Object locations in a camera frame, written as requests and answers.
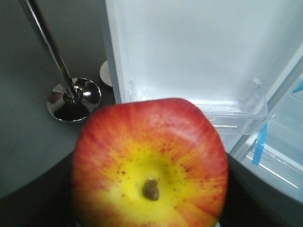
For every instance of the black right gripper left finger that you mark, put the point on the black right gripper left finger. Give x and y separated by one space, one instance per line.
45 202

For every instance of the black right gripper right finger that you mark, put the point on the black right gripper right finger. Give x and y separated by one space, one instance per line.
267 195

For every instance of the red yellow apple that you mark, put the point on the red yellow apple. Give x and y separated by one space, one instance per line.
156 163

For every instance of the fridge door with shelves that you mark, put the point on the fridge door with shelves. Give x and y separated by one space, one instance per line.
234 59

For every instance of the white open fridge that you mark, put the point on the white open fridge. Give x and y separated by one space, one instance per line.
275 171

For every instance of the blue tape strip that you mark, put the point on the blue tape strip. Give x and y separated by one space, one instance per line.
283 134

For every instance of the chrome stanchion post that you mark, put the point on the chrome stanchion post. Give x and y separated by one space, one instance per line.
73 100

